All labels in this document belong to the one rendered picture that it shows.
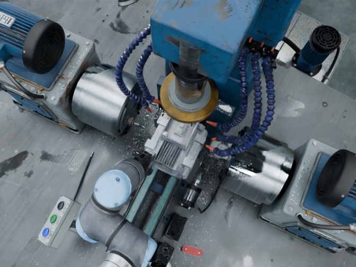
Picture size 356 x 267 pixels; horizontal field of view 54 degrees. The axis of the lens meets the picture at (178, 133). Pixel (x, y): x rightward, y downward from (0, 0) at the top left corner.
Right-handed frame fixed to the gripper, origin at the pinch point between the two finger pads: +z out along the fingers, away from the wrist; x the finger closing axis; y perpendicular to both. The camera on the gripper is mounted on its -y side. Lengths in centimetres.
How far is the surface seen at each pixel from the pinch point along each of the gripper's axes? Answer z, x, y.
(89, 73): 4.2, 32.8, 19.9
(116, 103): 0.1, 18.0, 14.8
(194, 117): -14.6, -10.7, 24.5
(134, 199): 8.8, 0.1, -20.6
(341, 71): 164, -83, 67
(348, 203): -13, -62, 20
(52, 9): 140, 135, 26
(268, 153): 2.9, -37.7, 20.3
